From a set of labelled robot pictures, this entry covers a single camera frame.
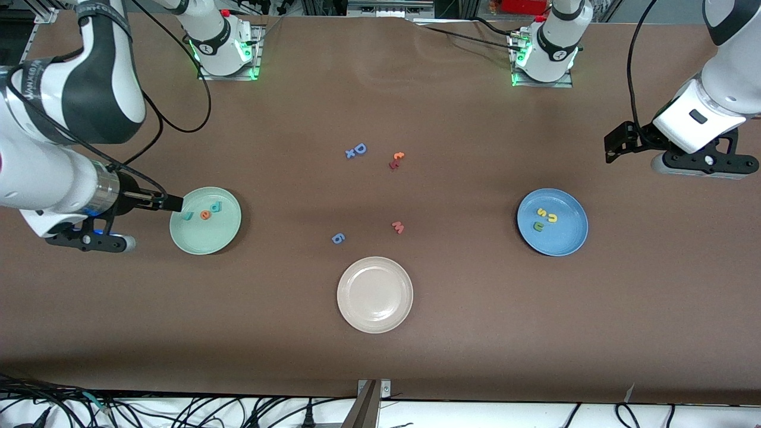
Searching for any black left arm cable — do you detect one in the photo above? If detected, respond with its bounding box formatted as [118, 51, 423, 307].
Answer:
[627, 0, 662, 143]

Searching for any pale beige plate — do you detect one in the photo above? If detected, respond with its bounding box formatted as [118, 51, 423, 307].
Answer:
[337, 256, 414, 334]

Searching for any red box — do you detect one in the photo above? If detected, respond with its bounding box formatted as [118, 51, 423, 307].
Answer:
[502, 0, 551, 15]

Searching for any pale green plate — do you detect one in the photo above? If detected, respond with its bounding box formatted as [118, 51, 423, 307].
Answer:
[169, 187, 243, 256]

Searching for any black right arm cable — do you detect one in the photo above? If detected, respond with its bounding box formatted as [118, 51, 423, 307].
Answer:
[71, 0, 212, 200]

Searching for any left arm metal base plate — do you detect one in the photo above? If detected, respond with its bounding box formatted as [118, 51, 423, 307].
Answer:
[510, 33, 574, 89]

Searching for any green cable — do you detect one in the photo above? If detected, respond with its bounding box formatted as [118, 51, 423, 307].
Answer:
[83, 391, 114, 415]

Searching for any metal table bracket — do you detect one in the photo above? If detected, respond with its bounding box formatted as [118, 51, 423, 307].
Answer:
[340, 379, 392, 428]

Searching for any blue plate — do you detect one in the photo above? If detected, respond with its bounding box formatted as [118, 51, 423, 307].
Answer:
[516, 188, 589, 257]

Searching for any aluminium frame profile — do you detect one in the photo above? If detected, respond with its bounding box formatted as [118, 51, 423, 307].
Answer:
[24, 0, 60, 24]

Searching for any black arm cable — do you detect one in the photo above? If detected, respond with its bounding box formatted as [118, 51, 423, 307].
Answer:
[71, 0, 212, 200]
[627, 0, 662, 143]

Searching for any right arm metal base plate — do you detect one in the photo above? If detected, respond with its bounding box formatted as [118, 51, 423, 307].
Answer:
[196, 24, 262, 81]

